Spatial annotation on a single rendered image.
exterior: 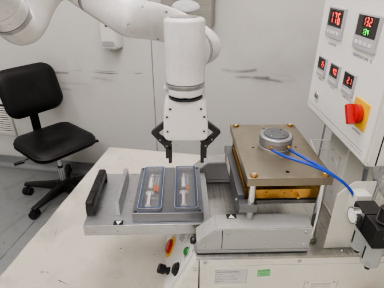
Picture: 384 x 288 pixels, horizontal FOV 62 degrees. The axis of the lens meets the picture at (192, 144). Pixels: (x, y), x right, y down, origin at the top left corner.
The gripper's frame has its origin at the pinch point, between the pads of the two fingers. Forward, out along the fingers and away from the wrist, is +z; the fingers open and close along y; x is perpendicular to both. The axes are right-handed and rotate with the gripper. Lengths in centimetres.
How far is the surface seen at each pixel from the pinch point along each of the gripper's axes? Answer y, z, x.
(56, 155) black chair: -84, 62, 111
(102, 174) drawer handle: -22.4, 8.1, 4.6
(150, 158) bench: -17, 34, 57
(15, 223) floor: -117, 108, 102
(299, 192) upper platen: 25.3, 4.4, -9.8
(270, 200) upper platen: 18.9, 6.3, -9.8
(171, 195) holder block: -3.9, 9.6, -3.3
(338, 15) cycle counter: 33.6, -31.0, 6.9
